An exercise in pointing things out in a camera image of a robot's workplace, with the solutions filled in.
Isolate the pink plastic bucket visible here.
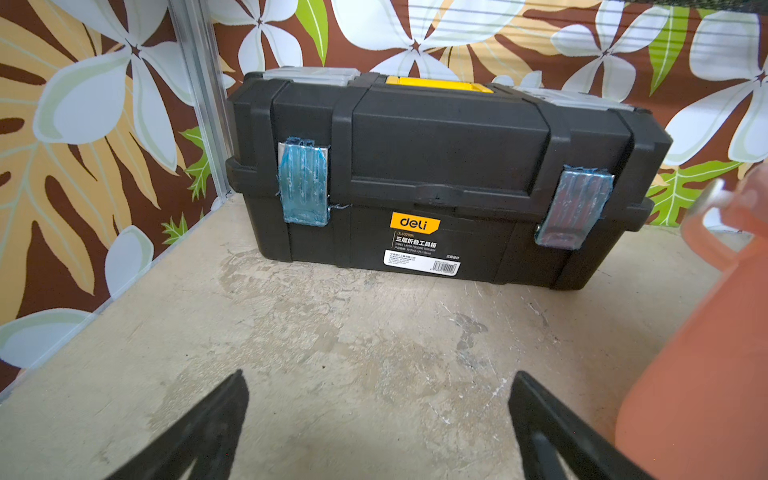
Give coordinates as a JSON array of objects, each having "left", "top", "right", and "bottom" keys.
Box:
[{"left": 615, "top": 164, "right": 767, "bottom": 479}]

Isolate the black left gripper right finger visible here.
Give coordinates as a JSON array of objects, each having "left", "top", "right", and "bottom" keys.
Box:
[{"left": 508, "top": 371, "right": 650, "bottom": 479}]

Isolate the white bucket handle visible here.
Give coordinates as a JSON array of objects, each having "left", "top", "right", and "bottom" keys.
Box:
[{"left": 681, "top": 178, "right": 732, "bottom": 230}]

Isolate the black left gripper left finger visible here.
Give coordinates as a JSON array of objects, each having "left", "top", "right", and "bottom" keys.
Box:
[{"left": 109, "top": 369, "right": 249, "bottom": 479}]

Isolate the black plastic toolbox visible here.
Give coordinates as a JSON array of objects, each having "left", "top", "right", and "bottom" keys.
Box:
[{"left": 226, "top": 67, "right": 672, "bottom": 290}]

